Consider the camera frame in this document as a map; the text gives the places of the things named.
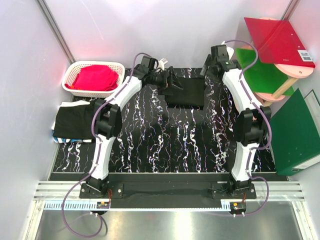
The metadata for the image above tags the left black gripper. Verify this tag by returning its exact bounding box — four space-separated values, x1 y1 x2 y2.
148 66 182 95

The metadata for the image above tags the black graphic t shirt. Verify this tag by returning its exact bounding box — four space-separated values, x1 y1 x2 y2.
164 76 207 110

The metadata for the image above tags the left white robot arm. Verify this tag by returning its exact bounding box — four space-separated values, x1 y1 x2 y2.
80 54 183 198

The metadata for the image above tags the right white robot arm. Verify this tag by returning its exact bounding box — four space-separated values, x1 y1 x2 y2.
200 43 271 199

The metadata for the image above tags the light green folder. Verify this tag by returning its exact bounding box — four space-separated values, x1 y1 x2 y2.
235 48 288 94

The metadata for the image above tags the red folder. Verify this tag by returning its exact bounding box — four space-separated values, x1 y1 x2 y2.
244 17 316 68

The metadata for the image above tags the white plastic basket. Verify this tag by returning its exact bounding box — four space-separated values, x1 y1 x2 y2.
61 61 125 98

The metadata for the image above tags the pink t shirt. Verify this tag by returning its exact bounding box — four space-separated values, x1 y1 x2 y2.
69 65 119 92

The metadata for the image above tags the pink wooden shelf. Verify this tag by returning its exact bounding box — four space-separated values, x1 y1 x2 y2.
240 17 315 107

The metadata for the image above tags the folded black t shirt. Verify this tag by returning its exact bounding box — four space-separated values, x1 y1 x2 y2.
52 100 95 141

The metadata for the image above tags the dark green binder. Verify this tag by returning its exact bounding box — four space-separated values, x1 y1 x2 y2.
270 89 320 176

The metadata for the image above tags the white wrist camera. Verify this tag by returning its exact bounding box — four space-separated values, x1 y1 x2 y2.
156 58 168 71

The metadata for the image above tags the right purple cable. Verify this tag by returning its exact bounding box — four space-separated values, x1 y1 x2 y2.
206 39 273 217

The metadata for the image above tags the purple cable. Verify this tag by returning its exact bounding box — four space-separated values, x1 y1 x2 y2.
206 39 273 217
59 51 153 238

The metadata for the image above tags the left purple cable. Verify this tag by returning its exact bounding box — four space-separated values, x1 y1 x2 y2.
59 51 153 238

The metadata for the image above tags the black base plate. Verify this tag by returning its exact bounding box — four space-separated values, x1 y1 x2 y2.
79 182 257 210

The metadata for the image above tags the aluminium rail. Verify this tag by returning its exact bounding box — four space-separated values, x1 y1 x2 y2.
35 181 305 202

